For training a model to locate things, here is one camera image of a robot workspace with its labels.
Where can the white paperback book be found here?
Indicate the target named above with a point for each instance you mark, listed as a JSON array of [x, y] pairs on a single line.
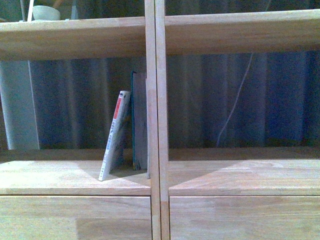
[[114, 151]]

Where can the right wooden shelf unit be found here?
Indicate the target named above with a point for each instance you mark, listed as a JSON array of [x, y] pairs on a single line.
[[223, 27]]

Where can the wooden shelf unit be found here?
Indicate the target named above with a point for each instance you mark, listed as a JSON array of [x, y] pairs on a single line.
[[75, 172], [223, 27]]

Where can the left wooden shelf unit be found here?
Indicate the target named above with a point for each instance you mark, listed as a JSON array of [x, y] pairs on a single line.
[[75, 172]]

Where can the thin green book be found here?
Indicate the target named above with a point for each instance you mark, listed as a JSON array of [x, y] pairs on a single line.
[[148, 174]]

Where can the green illustrated thick book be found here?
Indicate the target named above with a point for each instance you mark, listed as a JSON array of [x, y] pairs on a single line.
[[139, 121]]

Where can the upper right wooden drawer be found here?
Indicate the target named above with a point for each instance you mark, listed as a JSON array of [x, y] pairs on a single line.
[[244, 217]]

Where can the wooden drawer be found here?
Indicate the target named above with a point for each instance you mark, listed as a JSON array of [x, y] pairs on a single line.
[[75, 218], [244, 217]]

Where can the pale green bowl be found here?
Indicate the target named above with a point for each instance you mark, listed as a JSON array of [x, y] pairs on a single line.
[[43, 12]]

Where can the upper left wooden drawer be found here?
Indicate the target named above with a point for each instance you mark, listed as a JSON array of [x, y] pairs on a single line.
[[75, 218]]

